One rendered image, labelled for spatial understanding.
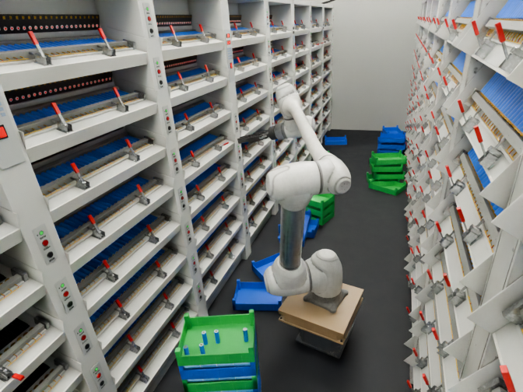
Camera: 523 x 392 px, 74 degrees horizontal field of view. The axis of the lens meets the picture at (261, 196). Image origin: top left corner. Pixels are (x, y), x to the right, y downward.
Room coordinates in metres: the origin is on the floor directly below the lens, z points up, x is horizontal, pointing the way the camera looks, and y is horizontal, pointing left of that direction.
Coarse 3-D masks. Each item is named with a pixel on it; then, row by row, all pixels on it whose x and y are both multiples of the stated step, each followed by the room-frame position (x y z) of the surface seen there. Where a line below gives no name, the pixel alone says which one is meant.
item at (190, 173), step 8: (216, 128) 2.18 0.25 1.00; (224, 136) 2.14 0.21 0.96; (232, 136) 2.14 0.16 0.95; (216, 144) 2.06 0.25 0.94; (232, 144) 2.11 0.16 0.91; (216, 152) 1.94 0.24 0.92; (224, 152) 2.01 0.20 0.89; (192, 160) 1.79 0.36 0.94; (200, 160) 1.81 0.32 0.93; (208, 160) 1.82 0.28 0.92; (216, 160) 1.92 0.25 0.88; (192, 168) 1.71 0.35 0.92; (200, 168) 1.73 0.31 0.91; (184, 176) 1.58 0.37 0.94; (192, 176) 1.66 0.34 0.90
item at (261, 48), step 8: (264, 0) 2.79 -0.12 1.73; (240, 8) 2.86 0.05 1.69; (248, 8) 2.83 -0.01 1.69; (256, 8) 2.81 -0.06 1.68; (264, 8) 2.79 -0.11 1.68; (248, 16) 2.84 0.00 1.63; (256, 16) 2.81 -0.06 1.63; (264, 16) 2.79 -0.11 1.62; (256, 24) 2.81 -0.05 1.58; (264, 24) 2.79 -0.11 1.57; (248, 48) 2.84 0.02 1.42; (256, 48) 2.82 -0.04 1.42; (264, 48) 2.80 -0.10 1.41; (264, 72) 2.80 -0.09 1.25; (264, 80) 2.80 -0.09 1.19; (272, 96) 2.87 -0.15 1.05; (256, 104) 2.83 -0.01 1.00; (264, 104) 2.81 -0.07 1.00; (272, 104) 2.86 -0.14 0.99; (272, 112) 2.85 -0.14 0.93; (264, 128) 2.81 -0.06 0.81; (272, 144) 2.81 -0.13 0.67; (264, 152) 2.82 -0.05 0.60; (272, 152) 2.80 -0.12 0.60; (272, 168) 2.79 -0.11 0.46; (272, 208) 2.80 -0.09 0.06
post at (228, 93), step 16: (192, 0) 2.20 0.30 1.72; (208, 0) 2.17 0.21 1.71; (224, 0) 2.19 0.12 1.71; (192, 16) 2.21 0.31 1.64; (208, 16) 2.17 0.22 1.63; (224, 16) 2.17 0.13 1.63; (224, 48) 2.14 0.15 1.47; (224, 64) 2.14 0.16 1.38; (224, 96) 2.15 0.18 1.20; (224, 128) 2.16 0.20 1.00; (240, 144) 2.22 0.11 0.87; (240, 160) 2.20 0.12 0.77; (240, 208) 2.14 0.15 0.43
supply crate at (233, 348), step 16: (192, 320) 1.13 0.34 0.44; (208, 320) 1.13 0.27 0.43; (224, 320) 1.13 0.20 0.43; (240, 320) 1.13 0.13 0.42; (192, 336) 1.08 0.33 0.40; (208, 336) 1.07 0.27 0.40; (224, 336) 1.06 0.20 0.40; (240, 336) 1.06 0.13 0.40; (176, 352) 0.94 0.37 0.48; (192, 352) 0.99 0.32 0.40; (208, 352) 0.99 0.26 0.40; (224, 352) 0.98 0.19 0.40; (240, 352) 0.93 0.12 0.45
